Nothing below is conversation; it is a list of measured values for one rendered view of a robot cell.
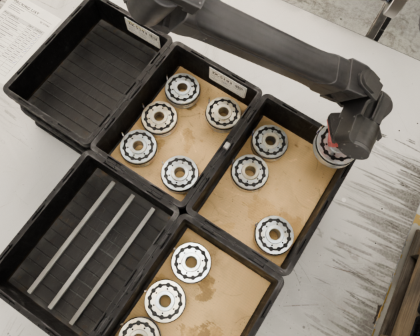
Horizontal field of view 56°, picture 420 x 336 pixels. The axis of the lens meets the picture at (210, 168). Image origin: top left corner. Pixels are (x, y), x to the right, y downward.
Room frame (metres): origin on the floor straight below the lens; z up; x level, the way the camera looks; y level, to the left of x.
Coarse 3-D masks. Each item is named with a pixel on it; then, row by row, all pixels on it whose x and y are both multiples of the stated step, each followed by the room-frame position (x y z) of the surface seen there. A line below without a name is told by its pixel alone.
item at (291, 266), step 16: (272, 96) 0.53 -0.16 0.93; (256, 112) 0.48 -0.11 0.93; (240, 128) 0.43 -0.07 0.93; (224, 160) 0.34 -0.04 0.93; (208, 176) 0.29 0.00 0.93; (336, 192) 0.28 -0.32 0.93; (208, 224) 0.17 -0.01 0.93; (304, 240) 0.15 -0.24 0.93; (256, 256) 0.10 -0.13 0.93; (288, 272) 0.07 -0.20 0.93
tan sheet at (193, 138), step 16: (160, 96) 0.56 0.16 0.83; (208, 96) 0.57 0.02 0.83; (224, 96) 0.58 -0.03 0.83; (192, 112) 0.52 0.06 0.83; (176, 128) 0.46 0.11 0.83; (192, 128) 0.47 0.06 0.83; (208, 128) 0.47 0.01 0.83; (160, 144) 0.41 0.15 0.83; (176, 144) 0.41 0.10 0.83; (192, 144) 0.42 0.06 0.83; (208, 144) 0.42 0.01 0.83; (160, 160) 0.36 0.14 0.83; (208, 160) 0.37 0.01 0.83; (144, 176) 0.31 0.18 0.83; (160, 176) 0.31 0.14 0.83; (176, 176) 0.32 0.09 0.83
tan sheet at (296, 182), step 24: (264, 120) 0.51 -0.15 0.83; (288, 144) 0.44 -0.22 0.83; (312, 144) 0.44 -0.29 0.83; (288, 168) 0.37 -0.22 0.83; (312, 168) 0.37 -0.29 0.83; (216, 192) 0.28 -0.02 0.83; (240, 192) 0.28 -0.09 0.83; (264, 192) 0.29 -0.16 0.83; (288, 192) 0.29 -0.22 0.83; (312, 192) 0.30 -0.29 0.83; (216, 216) 0.21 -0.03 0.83; (240, 216) 0.22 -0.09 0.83; (264, 216) 0.22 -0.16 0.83; (288, 216) 0.23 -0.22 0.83; (240, 240) 0.15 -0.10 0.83
